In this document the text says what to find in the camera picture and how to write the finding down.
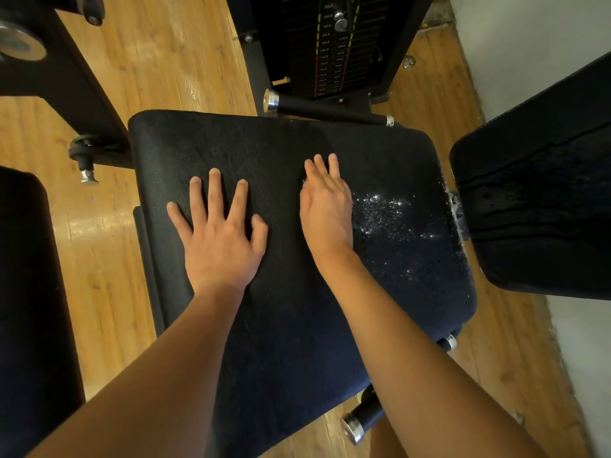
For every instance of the person's right hand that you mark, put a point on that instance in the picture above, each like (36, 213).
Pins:
(326, 214)

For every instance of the person's right leg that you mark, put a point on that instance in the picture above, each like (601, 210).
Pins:
(387, 443)

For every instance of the person's left forearm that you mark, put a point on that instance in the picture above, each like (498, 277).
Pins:
(143, 386)

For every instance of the person's right forearm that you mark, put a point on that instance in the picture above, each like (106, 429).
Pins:
(439, 367)

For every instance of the person's left hand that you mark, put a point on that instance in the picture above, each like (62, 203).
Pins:
(218, 248)

